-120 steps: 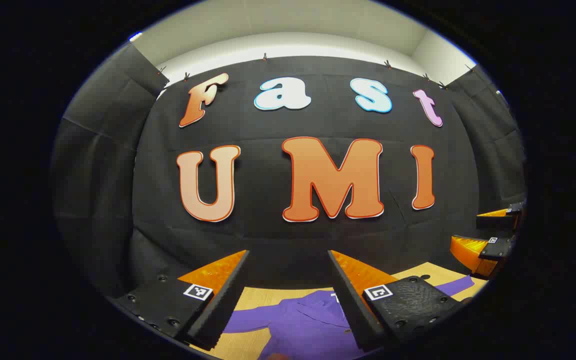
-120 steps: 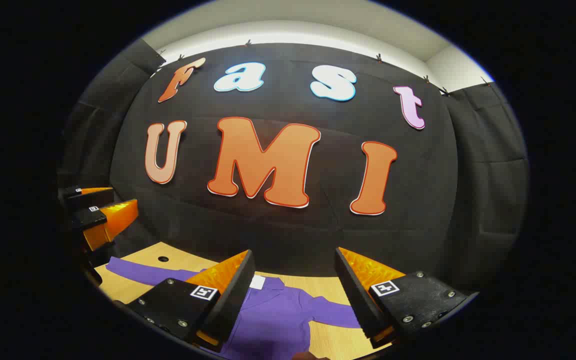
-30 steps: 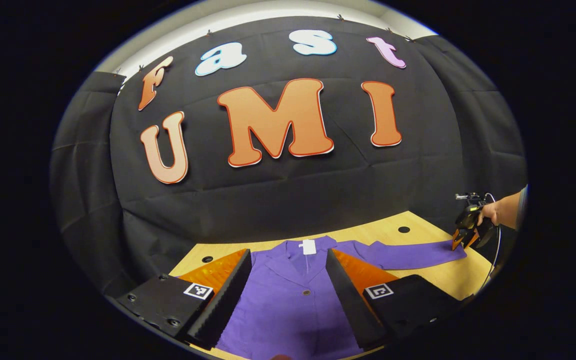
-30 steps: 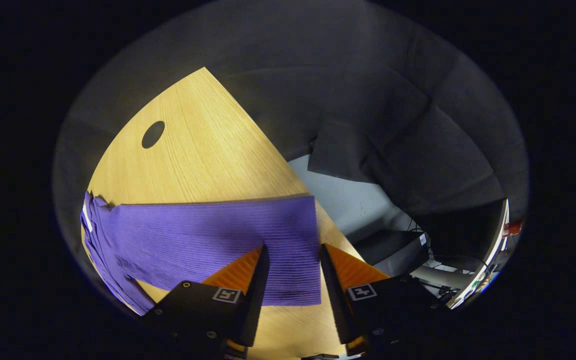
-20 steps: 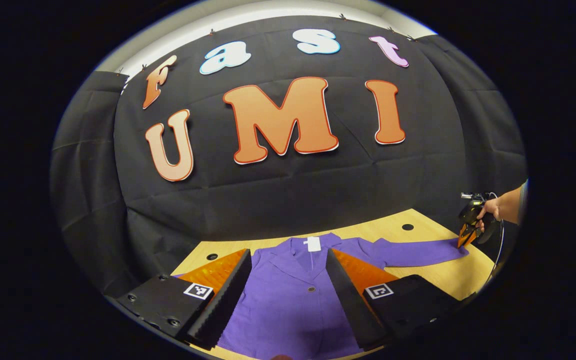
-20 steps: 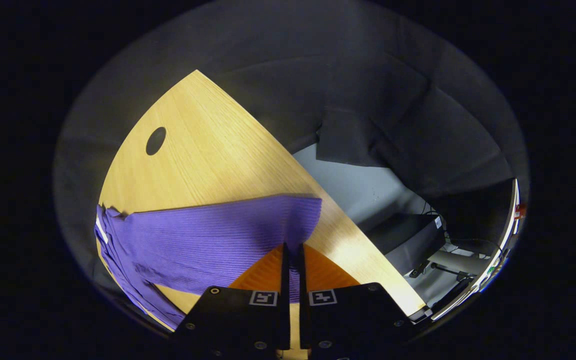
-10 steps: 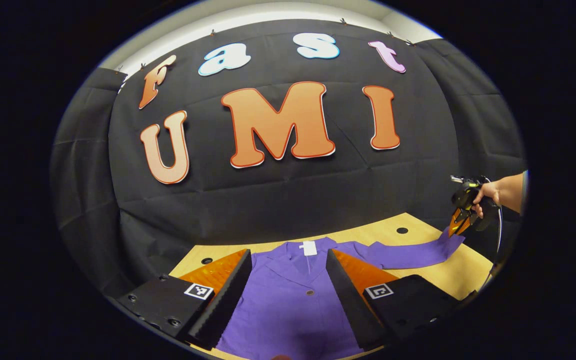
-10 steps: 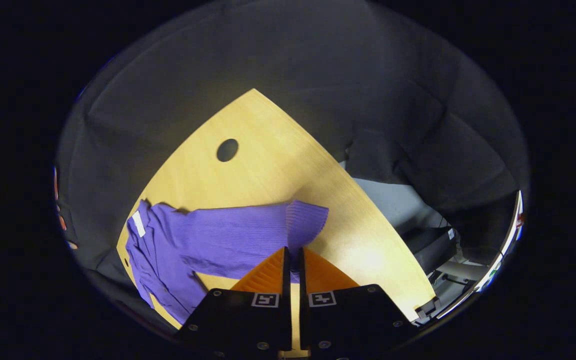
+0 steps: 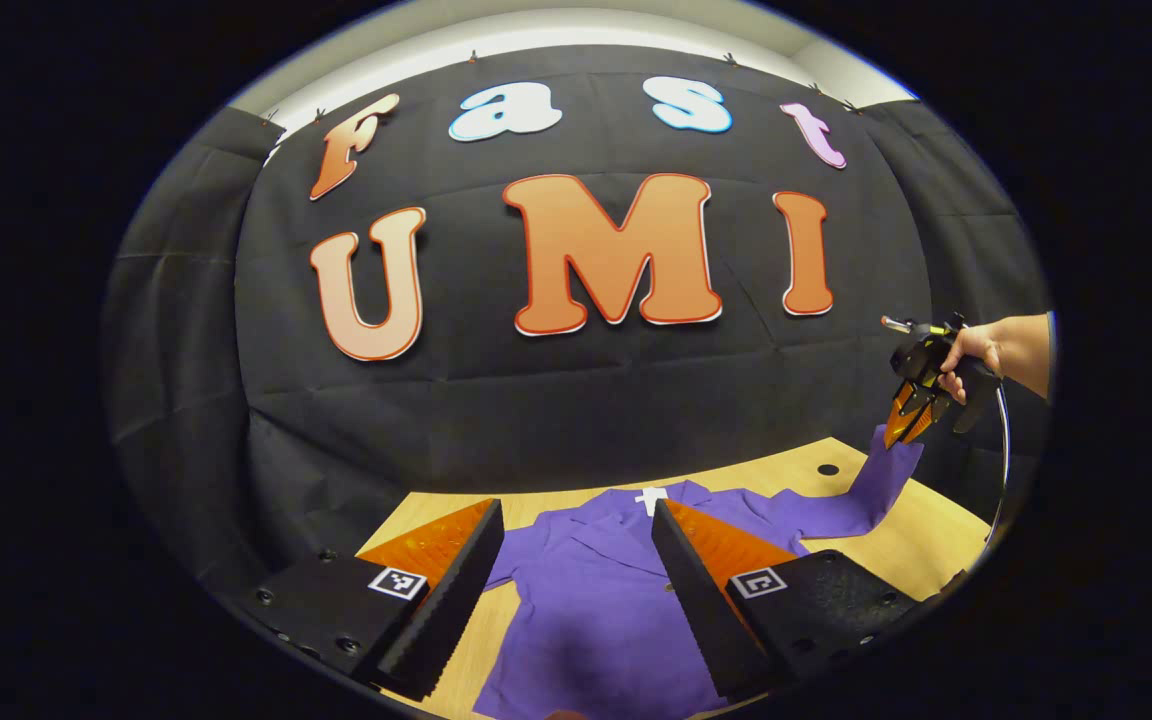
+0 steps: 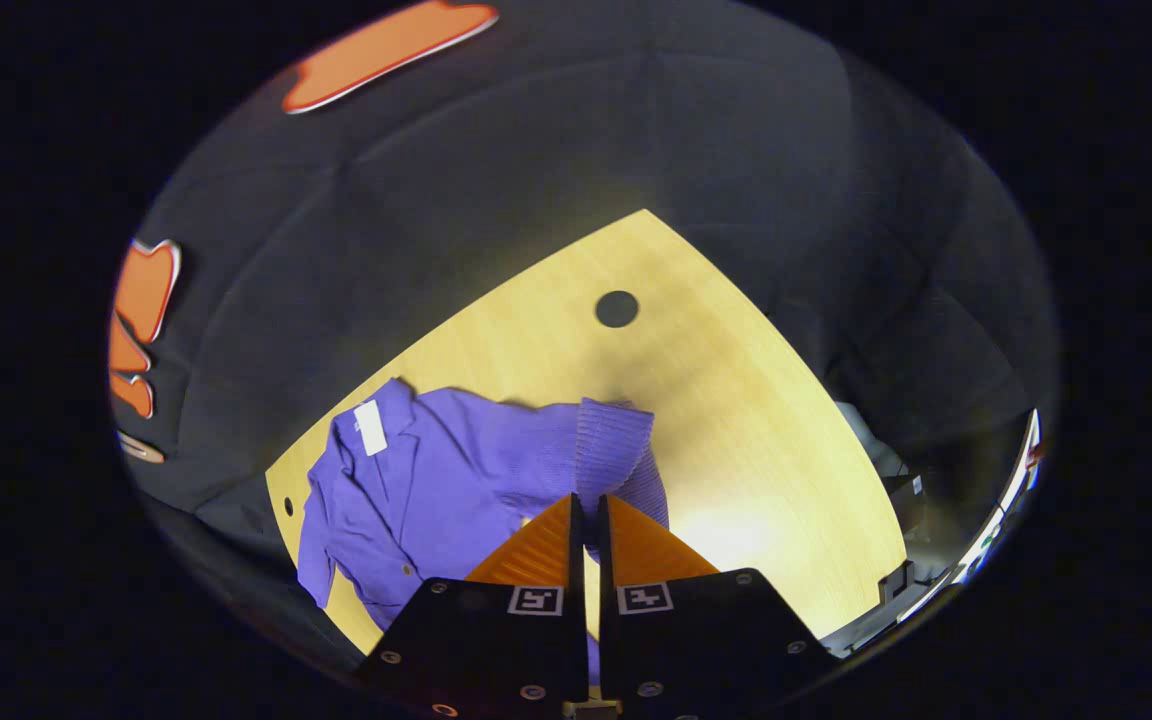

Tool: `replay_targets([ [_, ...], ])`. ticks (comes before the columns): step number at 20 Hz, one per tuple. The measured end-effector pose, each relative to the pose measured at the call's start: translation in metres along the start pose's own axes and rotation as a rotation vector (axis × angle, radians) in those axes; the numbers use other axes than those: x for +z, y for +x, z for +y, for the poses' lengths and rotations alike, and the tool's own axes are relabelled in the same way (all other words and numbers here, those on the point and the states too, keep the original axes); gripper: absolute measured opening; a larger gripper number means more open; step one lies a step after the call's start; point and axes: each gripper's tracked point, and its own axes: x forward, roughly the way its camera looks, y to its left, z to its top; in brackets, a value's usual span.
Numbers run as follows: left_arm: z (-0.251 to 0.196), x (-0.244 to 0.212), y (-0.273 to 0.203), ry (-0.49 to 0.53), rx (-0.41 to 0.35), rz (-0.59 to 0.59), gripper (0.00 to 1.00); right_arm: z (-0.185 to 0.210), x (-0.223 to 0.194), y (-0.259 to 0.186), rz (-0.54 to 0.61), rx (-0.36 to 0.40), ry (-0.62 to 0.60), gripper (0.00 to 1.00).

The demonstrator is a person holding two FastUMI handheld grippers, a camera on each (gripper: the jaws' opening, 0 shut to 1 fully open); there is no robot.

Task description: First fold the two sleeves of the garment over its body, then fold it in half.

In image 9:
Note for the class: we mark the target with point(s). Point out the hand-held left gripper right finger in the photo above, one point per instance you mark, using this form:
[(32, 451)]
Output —
[(696, 610)]

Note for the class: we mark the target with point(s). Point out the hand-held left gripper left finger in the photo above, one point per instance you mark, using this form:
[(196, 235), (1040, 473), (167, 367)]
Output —
[(456, 600)]

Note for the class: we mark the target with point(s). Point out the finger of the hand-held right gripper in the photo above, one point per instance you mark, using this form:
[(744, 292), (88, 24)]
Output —
[(921, 415), (898, 420)]

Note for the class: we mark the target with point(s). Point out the purple shirt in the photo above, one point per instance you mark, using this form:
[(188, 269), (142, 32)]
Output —
[(586, 600)]

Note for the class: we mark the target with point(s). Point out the black backdrop cloth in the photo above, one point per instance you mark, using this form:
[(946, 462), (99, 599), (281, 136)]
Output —
[(536, 400)]

